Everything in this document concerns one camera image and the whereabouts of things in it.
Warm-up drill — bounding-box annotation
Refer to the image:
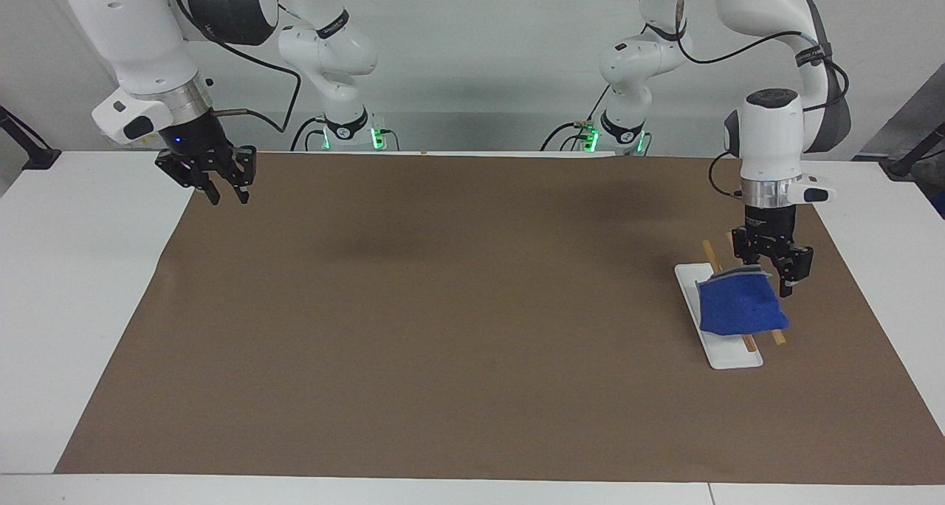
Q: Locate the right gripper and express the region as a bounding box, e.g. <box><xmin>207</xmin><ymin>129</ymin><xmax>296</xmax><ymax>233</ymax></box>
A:
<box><xmin>154</xmin><ymin>112</ymin><xmax>258</xmax><ymax>206</ymax></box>

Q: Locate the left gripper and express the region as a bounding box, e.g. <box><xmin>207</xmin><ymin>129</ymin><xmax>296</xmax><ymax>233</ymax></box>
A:
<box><xmin>732</xmin><ymin>205</ymin><xmax>815</xmax><ymax>298</ymax></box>

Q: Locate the blue towel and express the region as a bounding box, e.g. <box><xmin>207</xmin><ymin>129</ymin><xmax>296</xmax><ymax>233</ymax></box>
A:
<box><xmin>695</xmin><ymin>264</ymin><xmax>790</xmax><ymax>337</ymax></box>

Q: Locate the white rectangular tray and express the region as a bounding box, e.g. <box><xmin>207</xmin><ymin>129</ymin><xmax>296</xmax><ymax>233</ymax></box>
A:
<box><xmin>674</xmin><ymin>232</ymin><xmax>788</xmax><ymax>371</ymax></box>

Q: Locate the black stand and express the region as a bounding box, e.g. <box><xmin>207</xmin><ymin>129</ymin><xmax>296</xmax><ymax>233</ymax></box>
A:
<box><xmin>0</xmin><ymin>105</ymin><xmax>62</xmax><ymax>171</ymax></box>
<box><xmin>884</xmin><ymin>120</ymin><xmax>945</xmax><ymax>180</ymax></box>

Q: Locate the black cable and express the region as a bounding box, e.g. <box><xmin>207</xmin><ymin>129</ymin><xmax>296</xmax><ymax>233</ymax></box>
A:
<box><xmin>673</xmin><ymin>0</ymin><xmax>851</xmax><ymax>199</ymax></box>
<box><xmin>289</xmin><ymin>115</ymin><xmax>327</xmax><ymax>152</ymax></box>
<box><xmin>586</xmin><ymin>83</ymin><xmax>614</xmax><ymax>124</ymax></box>
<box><xmin>173</xmin><ymin>0</ymin><xmax>303</xmax><ymax>134</ymax></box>
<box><xmin>540</xmin><ymin>120</ymin><xmax>593</xmax><ymax>152</ymax></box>

